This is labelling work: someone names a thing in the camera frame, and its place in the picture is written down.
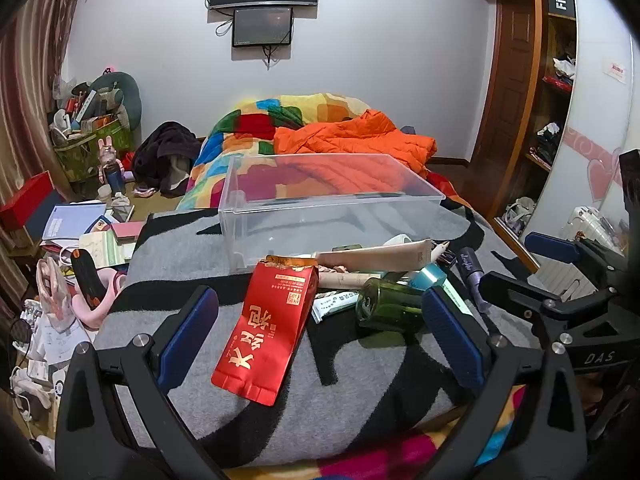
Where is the grey neck pillow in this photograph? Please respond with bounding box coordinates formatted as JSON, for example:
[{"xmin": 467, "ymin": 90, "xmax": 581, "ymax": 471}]
[{"xmin": 90, "ymin": 71, "xmax": 144, "ymax": 133}]

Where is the black orange tool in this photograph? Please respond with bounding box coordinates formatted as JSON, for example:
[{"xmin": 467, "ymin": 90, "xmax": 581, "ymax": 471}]
[{"xmin": 70, "ymin": 249, "xmax": 108, "ymax": 311}]

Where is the white wardrobe sliding door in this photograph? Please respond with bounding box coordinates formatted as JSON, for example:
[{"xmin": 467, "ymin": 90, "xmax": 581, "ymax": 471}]
[{"xmin": 520, "ymin": 0, "xmax": 640, "ymax": 243}]

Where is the colourful patchwork blanket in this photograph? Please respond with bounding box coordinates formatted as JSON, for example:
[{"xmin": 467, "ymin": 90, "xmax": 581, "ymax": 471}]
[{"xmin": 175, "ymin": 92, "xmax": 531, "ymax": 480}]

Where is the wooden wardrobe shelf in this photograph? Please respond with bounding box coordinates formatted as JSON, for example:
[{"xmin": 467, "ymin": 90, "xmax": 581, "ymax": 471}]
[{"xmin": 440, "ymin": 0, "xmax": 581, "ymax": 261}]

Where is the striped red curtain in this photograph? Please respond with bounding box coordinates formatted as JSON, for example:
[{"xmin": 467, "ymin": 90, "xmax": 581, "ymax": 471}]
[{"xmin": 0, "ymin": 0, "xmax": 97, "ymax": 311}]

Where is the small black wall monitor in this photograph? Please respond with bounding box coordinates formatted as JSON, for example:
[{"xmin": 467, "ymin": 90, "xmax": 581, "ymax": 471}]
[{"xmin": 232, "ymin": 6, "xmax": 294, "ymax": 48}]

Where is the blue notebook stack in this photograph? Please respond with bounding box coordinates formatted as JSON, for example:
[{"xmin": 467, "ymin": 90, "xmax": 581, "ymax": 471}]
[{"xmin": 41, "ymin": 202, "xmax": 108, "ymax": 247}]

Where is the pink rabbit toy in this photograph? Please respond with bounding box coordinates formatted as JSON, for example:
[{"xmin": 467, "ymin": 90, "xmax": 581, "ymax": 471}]
[{"xmin": 97, "ymin": 137, "xmax": 121, "ymax": 184}]

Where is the clear plastic storage box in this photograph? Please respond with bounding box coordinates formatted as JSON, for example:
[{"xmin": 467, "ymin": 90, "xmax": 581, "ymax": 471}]
[{"xmin": 218, "ymin": 152, "xmax": 446, "ymax": 275}]

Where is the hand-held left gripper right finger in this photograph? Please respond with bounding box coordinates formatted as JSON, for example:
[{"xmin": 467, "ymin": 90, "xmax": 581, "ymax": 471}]
[{"xmin": 421, "ymin": 285, "xmax": 588, "ymax": 480}]

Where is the black television cable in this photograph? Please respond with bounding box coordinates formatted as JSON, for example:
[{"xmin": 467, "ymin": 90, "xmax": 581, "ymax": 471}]
[{"xmin": 204, "ymin": 0, "xmax": 234, "ymax": 37}]

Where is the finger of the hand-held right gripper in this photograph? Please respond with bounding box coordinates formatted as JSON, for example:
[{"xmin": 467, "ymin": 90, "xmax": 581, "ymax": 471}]
[
  {"xmin": 524, "ymin": 231, "xmax": 628, "ymax": 281},
  {"xmin": 477, "ymin": 270, "xmax": 621, "ymax": 326}
]

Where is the green bag of clutter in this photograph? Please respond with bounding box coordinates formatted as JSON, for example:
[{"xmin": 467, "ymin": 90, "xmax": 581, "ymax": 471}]
[{"xmin": 50, "ymin": 77, "xmax": 136, "ymax": 184}]

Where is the brown wooden door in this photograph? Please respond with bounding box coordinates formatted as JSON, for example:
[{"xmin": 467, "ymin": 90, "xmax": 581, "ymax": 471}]
[{"xmin": 467, "ymin": 0, "xmax": 540, "ymax": 167}]

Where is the orange down jacket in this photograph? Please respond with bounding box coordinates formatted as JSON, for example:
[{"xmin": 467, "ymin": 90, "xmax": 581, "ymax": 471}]
[{"xmin": 273, "ymin": 109, "xmax": 438, "ymax": 193}]

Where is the red box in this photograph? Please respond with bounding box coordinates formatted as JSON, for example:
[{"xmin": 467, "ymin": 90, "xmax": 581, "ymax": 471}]
[{"xmin": 0, "ymin": 171, "xmax": 55, "ymax": 231}]

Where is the grey black blanket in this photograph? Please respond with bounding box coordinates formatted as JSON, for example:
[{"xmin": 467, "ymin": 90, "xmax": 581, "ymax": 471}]
[{"xmin": 92, "ymin": 205, "xmax": 541, "ymax": 468}]

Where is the beige cosmetic tube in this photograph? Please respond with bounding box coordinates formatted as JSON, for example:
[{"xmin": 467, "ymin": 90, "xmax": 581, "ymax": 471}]
[{"xmin": 312, "ymin": 237, "xmax": 435, "ymax": 281}]

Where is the red tea packet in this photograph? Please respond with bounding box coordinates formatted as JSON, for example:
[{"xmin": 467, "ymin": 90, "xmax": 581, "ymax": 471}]
[{"xmin": 211, "ymin": 255, "xmax": 320, "ymax": 407}]

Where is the pink handheld fan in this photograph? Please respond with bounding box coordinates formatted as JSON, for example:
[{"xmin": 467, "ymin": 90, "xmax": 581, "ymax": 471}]
[{"xmin": 36, "ymin": 257, "xmax": 76, "ymax": 332}]

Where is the dark clothes pile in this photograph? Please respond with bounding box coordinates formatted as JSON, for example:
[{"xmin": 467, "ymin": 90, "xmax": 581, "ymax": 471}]
[{"xmin": 131, "ymin": 121, "xmax": 203, "ymax": 198}]

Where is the green glass bottle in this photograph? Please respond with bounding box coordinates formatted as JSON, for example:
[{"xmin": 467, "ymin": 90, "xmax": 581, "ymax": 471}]
[{"xmin": 356, "ymin": 277, "xmax": 431, "ymax": 333}]

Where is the purple mascara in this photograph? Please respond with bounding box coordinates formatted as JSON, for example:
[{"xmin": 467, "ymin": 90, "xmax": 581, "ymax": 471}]
[{"xmin": 456, "ymin": 247, "xmax": 492, "ymax": 313}]

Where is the white bag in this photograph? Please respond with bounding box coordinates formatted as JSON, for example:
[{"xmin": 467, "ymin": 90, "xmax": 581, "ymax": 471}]
[{"xmin": 504, "ymin": 196, "xmax": 537, "ymax": 234}]

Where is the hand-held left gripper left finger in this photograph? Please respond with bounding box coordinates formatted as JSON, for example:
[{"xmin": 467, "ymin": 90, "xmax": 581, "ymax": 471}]
[{"xmin": 55, "ymin": 285, "xmax": 221, "ymax": 480}]

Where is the pile of white papers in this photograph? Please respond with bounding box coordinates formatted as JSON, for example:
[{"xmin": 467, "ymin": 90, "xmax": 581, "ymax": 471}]
[{"xmin": 19, "ymin": 300, "xmax": 97, "ymax": 377}]

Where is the blue bottle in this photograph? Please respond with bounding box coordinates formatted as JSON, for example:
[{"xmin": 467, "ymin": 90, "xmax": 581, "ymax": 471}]
[{"xmin": 105, "ymin": 162, "xmax": 127, "ymax": 196}]

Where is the white green packet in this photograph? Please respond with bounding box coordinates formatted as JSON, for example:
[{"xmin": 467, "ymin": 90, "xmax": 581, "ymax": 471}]
[{"xmin": 312, "ymin": 287, "xmax": 372, "ymax": 324}]

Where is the pink book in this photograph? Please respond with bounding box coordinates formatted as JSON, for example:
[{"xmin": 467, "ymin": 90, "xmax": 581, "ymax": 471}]
[{"xmin": 111, "ymin": 221, "xmax": 147, "ymax": 244}]

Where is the pale green book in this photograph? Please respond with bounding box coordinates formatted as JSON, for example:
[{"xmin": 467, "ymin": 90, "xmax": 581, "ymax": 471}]
[{"xmin": 79, "ymin": 230, "xmax": 127, "ymax": 269}]

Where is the mint green tube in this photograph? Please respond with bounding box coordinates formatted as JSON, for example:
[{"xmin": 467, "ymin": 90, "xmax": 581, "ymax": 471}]
[{"xmin": 407, "ymin": 265, "xmax": 447, "ymax": 292}]

